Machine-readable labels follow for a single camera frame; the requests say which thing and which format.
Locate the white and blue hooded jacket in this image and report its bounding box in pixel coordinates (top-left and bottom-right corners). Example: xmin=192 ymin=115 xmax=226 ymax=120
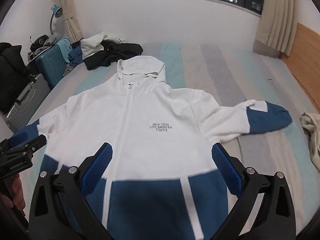
xmin=23 ymin=56 xmax=292 ymax=239

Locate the grey clothes pile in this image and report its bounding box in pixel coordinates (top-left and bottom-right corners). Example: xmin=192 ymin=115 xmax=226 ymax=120
xmin=28 ymin=34 xmax=60 ymax=62

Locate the person's left hand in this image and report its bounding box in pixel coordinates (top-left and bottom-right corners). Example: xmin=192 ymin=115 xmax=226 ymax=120
xmin=1 ymin=173 xmax=25 ymax=211

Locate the grey hard suitcase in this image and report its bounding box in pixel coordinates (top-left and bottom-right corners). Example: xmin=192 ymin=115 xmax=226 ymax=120
xmin=4 ymin=74 xmax=50 ymax=133

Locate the black bag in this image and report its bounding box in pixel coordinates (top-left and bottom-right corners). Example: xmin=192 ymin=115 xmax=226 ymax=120
xmin=0 ymin=42 xmax=30 ymax=114

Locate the teal hard suitcase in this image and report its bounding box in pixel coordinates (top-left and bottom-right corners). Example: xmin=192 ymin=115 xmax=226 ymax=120
xmin=35 ymin=45 xmax=67 ymax=89

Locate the taupe crumpled cloth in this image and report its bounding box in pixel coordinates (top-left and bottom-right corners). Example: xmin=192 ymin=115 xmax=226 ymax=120
xmin=63 ymin=64 xmax=74 ymax=77

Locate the dark blue crumpled garment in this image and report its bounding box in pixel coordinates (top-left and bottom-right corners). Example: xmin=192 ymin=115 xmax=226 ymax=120
xmin=68 ymin=47 xmax=84 ymax=67

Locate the cream crumpled garment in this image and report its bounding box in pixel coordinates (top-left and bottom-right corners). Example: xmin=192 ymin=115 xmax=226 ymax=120
xmin=300 ymin=113 xmax=320 ymax=171

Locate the light blue cloth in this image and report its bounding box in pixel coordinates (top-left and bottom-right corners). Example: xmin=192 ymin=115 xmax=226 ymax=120
xmin=56 ymin=37 xmax=73 ymax=63

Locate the black and cream jacket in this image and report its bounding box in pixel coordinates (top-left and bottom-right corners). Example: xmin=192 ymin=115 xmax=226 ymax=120
xmin=80 ymin=32 xmax=143 ymax=70

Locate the blue desk lamp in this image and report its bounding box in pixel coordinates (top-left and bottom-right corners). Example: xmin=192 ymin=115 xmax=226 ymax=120
xmin=49 ymin=5 xmax=63 ymax=35

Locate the striped pastel bed sheet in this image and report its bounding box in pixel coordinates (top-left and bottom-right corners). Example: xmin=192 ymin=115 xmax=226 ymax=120
xmin=21 ymin=42 xmax=319 ymax=239

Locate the left beige curtain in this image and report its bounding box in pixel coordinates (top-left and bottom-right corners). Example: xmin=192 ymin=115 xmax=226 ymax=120
xmin=59 ymin=0 xmax=84 ymax=44

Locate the beige curtain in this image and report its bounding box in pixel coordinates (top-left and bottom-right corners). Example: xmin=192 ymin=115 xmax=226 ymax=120
xmin=59 ymin=0 xmax=84 ymax=44
xmin=255 ymin=0 xmax=297 ymax=56

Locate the wooden headboard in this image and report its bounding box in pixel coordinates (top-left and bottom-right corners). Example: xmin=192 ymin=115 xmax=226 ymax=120
xmin=281 ymin=23 xmax=320 ymax=109

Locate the right beige curtain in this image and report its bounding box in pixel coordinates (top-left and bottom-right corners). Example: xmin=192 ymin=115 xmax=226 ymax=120
xmin=255 ymin=0 xmax=297 ymax=56

